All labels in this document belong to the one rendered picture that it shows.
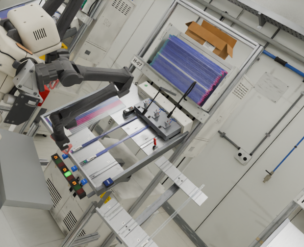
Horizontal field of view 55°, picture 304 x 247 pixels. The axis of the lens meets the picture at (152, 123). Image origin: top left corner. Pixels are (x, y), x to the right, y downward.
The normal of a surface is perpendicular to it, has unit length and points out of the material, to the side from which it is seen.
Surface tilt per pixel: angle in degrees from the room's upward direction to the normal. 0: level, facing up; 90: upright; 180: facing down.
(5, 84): 90
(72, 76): 103
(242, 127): 90
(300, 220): 90
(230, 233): 90
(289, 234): 45
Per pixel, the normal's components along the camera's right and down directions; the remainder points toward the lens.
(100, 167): 0.07, -0.66
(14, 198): 0.57, -0.79
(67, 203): -0.52, -0.13
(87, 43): 0.63, 0.61
